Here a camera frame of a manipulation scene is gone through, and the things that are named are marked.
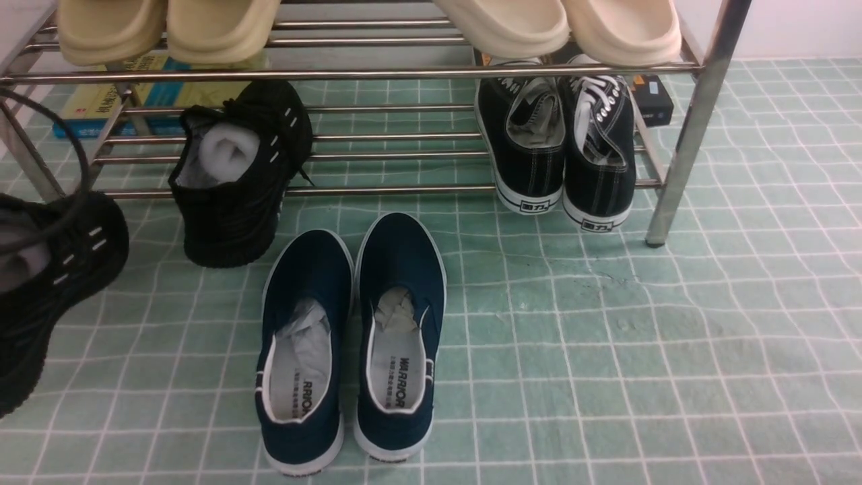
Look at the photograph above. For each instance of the black knit sneaker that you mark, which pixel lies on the black knit sneaker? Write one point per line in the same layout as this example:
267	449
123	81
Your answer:
237	162
42	282

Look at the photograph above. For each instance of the steel shoe rack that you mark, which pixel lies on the steel shoe rack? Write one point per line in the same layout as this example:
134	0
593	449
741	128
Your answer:
391	103

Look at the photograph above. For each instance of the navy slip-on shoe right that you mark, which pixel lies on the navy slip-on shoe right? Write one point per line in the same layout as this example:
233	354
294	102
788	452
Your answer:
401	289

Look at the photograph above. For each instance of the navy slip-on shoe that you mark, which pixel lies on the navy slip-on shoe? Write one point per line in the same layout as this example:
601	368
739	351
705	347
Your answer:
307	302
401	289

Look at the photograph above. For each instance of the green grid floor mat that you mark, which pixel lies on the green grid floor mat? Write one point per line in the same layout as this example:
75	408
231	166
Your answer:
729	356

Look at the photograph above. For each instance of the black canvas sneaker left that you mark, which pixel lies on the black canvas sneaker left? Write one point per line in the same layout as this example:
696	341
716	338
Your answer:
522	123

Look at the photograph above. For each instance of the black canvas sneaker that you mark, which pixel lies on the black canvas sneaker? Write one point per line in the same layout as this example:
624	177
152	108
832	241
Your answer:
600	172
522	123

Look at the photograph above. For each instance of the navy slip-on shoe left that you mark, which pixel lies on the navy slip-on shoe left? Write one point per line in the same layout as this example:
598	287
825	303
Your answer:
307	302

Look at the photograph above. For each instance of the black canvas sneaker right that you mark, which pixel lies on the black canvas sneaker right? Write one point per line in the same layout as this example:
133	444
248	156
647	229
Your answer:
600	172

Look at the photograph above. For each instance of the cream slide sandal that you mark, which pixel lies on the cream slide sandal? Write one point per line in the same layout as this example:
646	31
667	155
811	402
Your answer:
626	33
510	29

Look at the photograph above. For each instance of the small black box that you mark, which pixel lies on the small black box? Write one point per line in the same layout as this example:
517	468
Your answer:
653	100

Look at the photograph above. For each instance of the cream slide sandal far right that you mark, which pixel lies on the cream slide sandal far right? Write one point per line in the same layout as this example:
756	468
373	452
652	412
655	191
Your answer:
626	33

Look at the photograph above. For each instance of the tan slide sandal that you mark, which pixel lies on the tan slide sandal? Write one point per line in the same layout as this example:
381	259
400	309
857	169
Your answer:
104	32
218	32

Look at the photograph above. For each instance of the yellow blue book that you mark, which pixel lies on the yellow blue book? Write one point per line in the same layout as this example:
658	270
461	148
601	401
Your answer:
90	106

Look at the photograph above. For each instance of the tan slide sandal far left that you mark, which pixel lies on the tan slide sandal far left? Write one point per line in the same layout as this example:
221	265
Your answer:
104	32

